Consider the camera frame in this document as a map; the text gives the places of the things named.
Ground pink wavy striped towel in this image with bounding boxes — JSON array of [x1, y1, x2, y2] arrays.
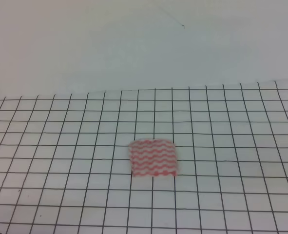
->
[[128, 139, 178, 177]]

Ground white black grid tablecloth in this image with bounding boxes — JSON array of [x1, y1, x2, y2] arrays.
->
[[0, 80, 288, 234]]

